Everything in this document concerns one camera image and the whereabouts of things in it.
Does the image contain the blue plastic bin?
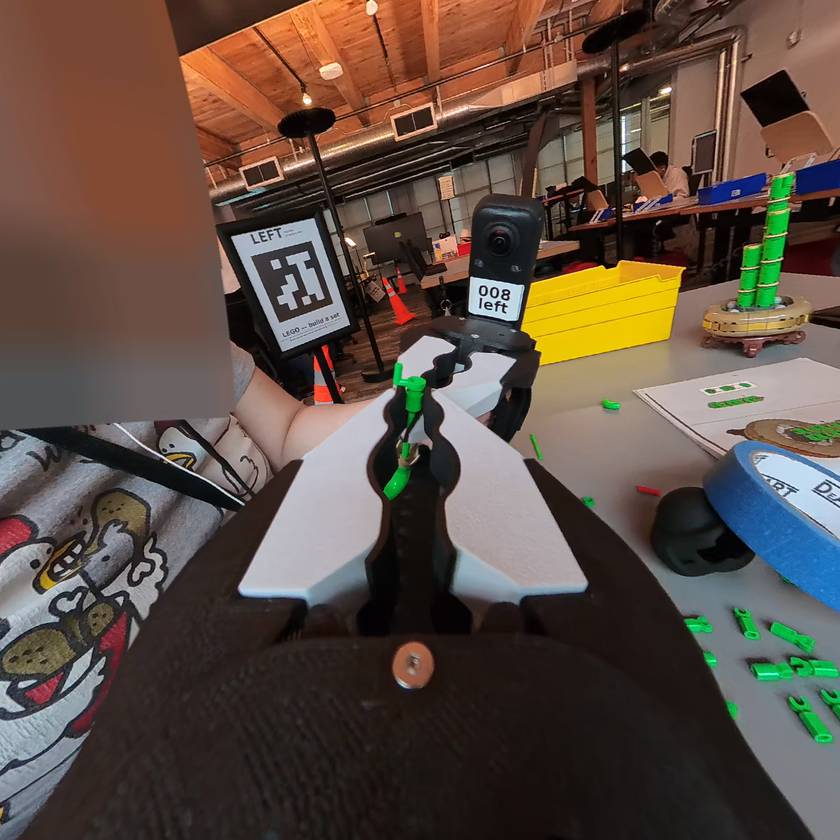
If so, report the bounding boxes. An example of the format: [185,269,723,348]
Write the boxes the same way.
[793,159,840,196]
[697,171,769,206]

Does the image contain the yellow plastic bin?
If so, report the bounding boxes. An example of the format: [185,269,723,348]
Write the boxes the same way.
[528,325,678,366]
[523,260,686,311]
[523,298,681,339]

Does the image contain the black stand pole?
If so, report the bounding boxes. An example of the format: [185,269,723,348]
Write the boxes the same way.
[581,9,658,265]
[277,108,395,384]

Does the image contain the person in grey shirt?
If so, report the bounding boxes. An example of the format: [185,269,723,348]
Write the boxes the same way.
[0,341,274,840]

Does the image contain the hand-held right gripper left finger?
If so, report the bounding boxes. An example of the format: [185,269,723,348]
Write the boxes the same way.
[238,388,411,610]

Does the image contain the black screen wooden stand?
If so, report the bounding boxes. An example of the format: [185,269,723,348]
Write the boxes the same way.
[739,68,836,173]

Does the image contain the scattered green lego pieces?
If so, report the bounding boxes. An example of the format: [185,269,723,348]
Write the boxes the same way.
[682,606,840,746]

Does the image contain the person's left forearm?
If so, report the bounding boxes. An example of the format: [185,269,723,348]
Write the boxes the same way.
[233,363,395,475]

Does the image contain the black shoulder strap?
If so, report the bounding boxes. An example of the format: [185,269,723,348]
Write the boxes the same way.
[20,425,245,513]

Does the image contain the green bamboo lego model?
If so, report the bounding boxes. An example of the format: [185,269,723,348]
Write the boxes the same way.
[700,171,815,358]

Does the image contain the black monitor screen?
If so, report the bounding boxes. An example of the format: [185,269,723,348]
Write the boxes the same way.
[362,213,427,264]

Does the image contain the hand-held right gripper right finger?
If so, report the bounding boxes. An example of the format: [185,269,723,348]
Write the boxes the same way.
[419,386,589,603]

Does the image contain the green lego stem assembly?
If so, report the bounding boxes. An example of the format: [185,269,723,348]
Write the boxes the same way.
[382,363,428,501]

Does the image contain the blue tape roll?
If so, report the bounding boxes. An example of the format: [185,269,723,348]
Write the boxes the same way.
[703,440,840,613]

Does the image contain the black toy helmet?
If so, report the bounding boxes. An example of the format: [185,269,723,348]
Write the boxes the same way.
[651,486,756,578]

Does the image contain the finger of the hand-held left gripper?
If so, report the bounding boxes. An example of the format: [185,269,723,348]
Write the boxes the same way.
[435,353,521,422]
[392,335,462,391]

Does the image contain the white instruction booklet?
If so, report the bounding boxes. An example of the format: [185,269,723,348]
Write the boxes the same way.
[633,357,840,461]

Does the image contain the black framed marker sign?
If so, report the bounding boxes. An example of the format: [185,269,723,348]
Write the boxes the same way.
[216,208,361,361]

